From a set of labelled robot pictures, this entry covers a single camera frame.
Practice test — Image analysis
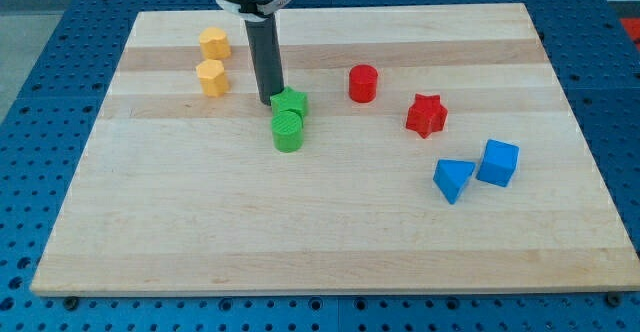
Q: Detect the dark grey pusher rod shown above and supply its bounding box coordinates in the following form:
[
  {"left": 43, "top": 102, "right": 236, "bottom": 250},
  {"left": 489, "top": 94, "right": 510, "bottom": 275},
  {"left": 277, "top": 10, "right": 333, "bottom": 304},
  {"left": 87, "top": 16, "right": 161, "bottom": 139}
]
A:
[{"left": 245, "top": 14, "right": 284, "bottom": 105}]

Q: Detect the green star block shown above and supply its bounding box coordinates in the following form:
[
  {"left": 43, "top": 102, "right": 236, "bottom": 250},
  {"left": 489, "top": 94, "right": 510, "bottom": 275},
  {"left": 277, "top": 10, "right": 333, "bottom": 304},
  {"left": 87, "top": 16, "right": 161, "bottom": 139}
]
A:
[{"left": 270, "top": 86, "right": 309, "bottom": 119}]

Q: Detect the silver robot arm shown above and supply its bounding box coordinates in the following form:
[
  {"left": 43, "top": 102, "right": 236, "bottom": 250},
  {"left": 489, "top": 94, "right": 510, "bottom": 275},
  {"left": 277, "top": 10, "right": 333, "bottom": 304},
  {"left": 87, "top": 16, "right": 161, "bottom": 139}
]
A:
[{"left": 215, "top": 0, "right": 292, "bottom": 105}]

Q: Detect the red star block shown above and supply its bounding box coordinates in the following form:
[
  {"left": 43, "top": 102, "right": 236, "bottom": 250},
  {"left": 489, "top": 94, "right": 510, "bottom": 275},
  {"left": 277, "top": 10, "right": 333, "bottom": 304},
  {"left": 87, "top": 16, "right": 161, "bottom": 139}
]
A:
[{"left": 405, "top": 94, "right": 448, "bottom": 139}]

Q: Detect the yellow heart block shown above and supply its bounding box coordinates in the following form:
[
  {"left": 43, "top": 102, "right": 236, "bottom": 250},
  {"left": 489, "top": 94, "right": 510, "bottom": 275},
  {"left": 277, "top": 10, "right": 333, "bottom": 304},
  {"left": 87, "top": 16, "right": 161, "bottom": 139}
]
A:
[{"left": 199, "top": 27, "right": 232, "bottom": 60}]

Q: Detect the yellow hexagon block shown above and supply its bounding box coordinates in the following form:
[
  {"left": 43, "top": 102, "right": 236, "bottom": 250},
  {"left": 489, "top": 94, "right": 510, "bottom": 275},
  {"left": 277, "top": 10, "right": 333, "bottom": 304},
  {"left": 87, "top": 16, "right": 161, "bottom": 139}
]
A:
[{"left": 196, "top": 59, "right": 230, "bottom": 97}]

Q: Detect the green cylinder block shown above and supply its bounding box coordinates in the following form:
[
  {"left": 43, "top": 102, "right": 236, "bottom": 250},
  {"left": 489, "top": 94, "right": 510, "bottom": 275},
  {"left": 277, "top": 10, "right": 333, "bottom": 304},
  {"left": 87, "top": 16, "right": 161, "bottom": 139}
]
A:
[{"left": 271, "top": 111, "right": 304, "bottom": 153}]

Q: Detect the red cylinder block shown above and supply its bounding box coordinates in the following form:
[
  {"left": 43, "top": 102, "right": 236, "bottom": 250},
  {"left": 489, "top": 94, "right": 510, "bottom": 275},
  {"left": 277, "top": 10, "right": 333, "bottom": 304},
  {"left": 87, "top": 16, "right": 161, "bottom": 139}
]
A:
[{"left": 349, "top": 64, "right": 378, "bottom": 103}]

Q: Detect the light wooden board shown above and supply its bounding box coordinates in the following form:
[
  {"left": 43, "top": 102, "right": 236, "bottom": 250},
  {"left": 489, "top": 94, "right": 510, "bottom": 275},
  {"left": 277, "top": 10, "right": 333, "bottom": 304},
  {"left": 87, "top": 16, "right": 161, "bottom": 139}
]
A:
[{"left": 31, "top": 3, "right": 639, "bottom": 297}]

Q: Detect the blue triangle block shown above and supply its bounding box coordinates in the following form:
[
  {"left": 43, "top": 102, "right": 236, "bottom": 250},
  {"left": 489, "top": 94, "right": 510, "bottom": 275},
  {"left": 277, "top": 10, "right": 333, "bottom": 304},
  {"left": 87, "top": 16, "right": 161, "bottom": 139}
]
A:
[{"left": 433, "top": 159, "right": 476, "bottom": 204}]

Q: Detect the blue cube block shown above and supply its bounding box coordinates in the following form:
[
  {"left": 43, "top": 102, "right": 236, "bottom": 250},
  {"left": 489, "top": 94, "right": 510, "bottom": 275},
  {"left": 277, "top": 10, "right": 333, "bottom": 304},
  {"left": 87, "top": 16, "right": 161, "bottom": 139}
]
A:
[{"left": 476, "top": 139, "right": 520, "bottom": 187}]

